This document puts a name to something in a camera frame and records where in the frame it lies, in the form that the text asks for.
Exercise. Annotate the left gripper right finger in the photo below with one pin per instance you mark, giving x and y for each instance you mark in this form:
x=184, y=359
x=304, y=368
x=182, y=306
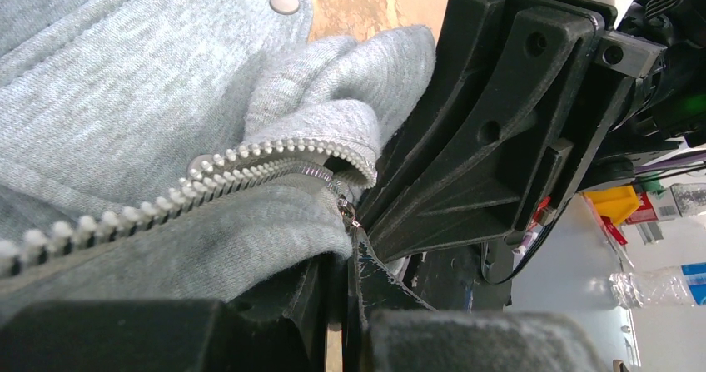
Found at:
x=389, y=328

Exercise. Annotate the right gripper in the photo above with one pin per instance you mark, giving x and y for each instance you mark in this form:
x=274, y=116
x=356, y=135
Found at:
x=558, y=80

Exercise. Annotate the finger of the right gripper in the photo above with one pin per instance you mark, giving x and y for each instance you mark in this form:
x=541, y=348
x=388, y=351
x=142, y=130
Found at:
x=467, y=36

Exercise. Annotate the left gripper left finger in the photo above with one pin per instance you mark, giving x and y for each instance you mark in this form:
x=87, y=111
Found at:
x=278, y=325

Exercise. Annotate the grey zip jacket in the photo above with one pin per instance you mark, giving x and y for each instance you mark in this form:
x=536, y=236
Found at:
x=185, y=148

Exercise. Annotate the yellow block in background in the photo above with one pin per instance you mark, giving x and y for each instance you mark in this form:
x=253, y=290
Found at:
x=617, y=203

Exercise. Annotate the clear plastic bottle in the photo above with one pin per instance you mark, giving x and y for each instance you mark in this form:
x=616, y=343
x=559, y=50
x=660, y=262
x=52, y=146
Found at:
x=681, y=285

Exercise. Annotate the red and white box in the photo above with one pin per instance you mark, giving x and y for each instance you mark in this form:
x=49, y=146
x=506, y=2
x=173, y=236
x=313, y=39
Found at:
x=677, y=201

